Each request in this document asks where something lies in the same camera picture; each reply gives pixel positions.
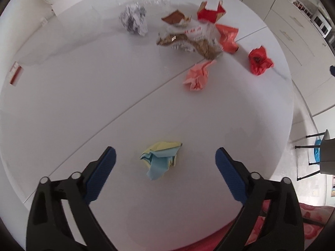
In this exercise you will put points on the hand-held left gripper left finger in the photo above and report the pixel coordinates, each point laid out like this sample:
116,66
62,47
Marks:
100,175

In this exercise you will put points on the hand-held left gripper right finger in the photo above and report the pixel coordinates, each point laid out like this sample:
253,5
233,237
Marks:
230,175

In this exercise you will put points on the yellow and blue paper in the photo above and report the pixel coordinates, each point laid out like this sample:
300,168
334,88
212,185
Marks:
159,159

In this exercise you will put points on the red and white medicine box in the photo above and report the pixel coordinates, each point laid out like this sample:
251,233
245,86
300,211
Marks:
16,74

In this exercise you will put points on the blue bag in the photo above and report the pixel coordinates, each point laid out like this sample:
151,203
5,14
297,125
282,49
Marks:
318,151

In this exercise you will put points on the red patterned cloth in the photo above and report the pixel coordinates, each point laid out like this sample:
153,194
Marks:
314,222

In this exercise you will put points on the grey chair with black legs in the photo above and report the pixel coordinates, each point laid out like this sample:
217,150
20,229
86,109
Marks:
328,157

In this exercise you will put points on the pink crumpled paper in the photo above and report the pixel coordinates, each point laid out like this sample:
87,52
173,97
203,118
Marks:
197,77

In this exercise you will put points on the red crumpled plastic bag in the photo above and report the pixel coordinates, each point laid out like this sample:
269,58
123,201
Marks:
259,60

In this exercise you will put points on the orange crumpled wrapper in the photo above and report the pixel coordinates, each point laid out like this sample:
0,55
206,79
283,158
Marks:
227,36

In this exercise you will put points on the clear printed plastic bag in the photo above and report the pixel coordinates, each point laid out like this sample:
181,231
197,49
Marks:
193,34

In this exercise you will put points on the white cabinet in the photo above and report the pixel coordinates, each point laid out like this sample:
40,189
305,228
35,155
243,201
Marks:
295,31

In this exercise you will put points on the crumpled black and white newspaper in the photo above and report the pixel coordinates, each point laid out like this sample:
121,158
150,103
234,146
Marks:
133,19

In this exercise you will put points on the torn red cardboard box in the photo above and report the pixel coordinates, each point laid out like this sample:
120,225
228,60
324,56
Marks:
209,15

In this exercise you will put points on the brown cardboard scrap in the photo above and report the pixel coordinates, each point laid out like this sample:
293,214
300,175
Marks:
174,17

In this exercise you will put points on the white open shelf unit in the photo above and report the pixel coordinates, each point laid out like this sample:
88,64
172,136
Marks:
322,22

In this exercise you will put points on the white wall socket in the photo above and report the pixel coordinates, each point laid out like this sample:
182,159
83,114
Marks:
44,21

